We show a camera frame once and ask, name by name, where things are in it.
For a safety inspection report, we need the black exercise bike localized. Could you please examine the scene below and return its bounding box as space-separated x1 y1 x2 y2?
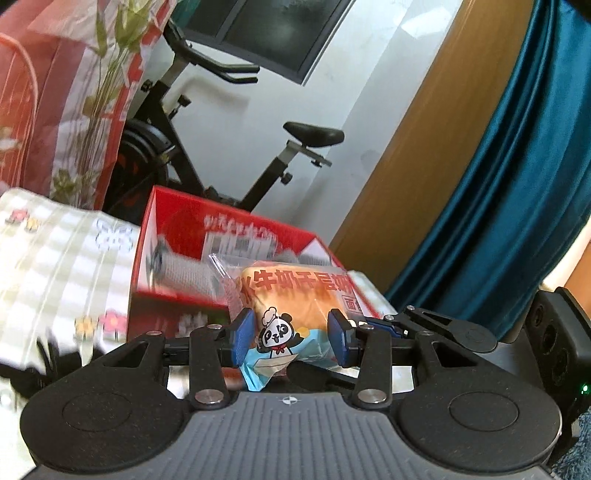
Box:
102 21 345 225

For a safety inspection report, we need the red strawberry cardboard box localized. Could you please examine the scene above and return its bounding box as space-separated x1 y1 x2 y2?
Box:
126 185 385 342

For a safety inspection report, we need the checkered green tablecloth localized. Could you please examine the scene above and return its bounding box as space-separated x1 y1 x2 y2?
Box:
0 186 399 480

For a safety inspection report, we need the red printed backdrop cloth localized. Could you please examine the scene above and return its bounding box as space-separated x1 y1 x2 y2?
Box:
1 0 176 209

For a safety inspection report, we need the black knit glove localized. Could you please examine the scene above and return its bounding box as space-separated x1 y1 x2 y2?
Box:
1 337 82 400

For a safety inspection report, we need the black power strip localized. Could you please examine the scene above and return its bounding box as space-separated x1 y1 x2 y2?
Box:
525 287 591 425

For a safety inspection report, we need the wooden door panel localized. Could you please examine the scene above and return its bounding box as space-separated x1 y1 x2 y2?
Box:
331 1 533 292

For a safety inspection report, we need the dark window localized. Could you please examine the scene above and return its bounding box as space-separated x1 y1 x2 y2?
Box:
171 0 352 84

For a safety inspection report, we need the packaged bread orange blue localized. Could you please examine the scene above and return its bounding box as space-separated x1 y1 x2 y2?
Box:
207 252 366 393

